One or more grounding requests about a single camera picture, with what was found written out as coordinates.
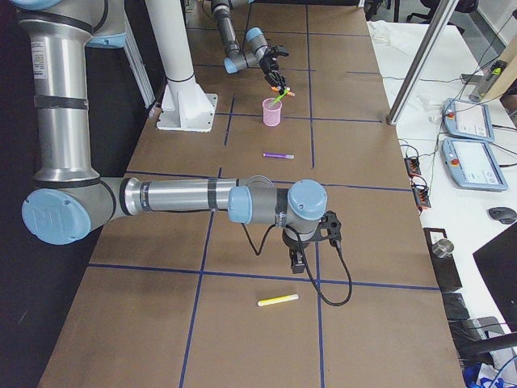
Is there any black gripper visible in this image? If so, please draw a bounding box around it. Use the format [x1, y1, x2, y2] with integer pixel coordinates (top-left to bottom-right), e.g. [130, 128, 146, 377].
[282, 228, 317, 274]
[259, 45, 289, 90]

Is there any green highlighter pen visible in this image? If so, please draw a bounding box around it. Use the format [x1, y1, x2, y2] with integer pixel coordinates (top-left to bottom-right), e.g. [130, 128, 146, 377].
[270, 94, 288, 107]

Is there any yellow highlighter pen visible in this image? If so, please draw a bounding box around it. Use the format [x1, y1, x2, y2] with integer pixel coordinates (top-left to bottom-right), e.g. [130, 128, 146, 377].
[257, 293, 299, 307]

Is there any purple highlighter pen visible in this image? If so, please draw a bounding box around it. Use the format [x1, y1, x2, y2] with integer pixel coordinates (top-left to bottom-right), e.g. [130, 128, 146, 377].
[263, 152, 295, 160]

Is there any orange highlighter pen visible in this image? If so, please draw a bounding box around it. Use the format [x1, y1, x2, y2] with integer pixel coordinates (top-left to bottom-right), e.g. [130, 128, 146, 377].
[271, 86, 296, 97]

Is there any pink mesh pen holder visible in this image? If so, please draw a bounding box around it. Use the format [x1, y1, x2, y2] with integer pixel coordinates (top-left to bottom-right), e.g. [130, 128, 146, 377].
[262, 98, 282, 127]

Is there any lower orange black connector box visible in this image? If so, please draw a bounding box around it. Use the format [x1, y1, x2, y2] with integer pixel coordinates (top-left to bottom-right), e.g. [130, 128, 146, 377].
[411, 183, 431, 210]

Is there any orange black connector box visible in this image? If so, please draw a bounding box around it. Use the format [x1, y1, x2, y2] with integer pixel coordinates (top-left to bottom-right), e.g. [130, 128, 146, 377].
[404, 156, 421, 177]
[411, 183, 431, 210]

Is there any metal cylinder weight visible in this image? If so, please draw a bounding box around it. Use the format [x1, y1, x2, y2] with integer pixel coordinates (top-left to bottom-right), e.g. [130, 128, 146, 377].
[431, 238, 455, 259]

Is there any upper orange black connector box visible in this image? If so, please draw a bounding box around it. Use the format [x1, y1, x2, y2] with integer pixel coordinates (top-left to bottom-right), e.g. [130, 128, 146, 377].
[404, 156, 421, 177]

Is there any black box under cylinder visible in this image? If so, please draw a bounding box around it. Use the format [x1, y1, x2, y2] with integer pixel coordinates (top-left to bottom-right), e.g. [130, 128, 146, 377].
[423, 228, 462, 293]

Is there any upper teach pendant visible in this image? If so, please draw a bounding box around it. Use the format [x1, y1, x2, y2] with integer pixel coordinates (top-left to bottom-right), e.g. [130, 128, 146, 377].
[443, 99, 494, 142]

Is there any teach pendant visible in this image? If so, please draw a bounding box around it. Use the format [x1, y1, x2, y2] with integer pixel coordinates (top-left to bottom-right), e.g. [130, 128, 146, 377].
[443, 99, 494, 142]
[442, 137, 508, 192]

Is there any lower teach pendant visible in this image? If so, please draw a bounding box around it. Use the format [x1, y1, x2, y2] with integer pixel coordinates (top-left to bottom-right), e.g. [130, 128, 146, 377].
[442, 137, 508, 192]

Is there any black monitor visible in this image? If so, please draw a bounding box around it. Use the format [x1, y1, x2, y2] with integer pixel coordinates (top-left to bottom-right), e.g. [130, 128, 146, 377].
[473, 226, 516, 331]

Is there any black computer mouse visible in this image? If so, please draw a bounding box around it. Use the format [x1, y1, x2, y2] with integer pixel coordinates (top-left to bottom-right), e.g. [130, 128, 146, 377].
[487, 206, 517, 225]

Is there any blue white bag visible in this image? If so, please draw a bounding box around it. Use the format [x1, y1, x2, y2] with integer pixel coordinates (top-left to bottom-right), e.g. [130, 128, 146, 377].
[463, 363, 516, 388]

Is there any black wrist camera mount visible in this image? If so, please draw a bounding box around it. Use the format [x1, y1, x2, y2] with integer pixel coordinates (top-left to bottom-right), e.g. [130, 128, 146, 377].
[312, 210, 342, 249]

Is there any black camera cable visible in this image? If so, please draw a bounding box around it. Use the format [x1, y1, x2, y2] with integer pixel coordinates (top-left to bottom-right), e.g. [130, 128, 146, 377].
[242, 221, 353, 307]

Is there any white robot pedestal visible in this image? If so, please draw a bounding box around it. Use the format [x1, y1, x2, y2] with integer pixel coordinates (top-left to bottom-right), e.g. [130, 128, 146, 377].
[145, 0, 217, 133]

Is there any aluminium frame post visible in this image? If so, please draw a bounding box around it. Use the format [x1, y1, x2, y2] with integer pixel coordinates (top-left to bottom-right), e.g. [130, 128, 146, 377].
[386, 0, 459, 125]

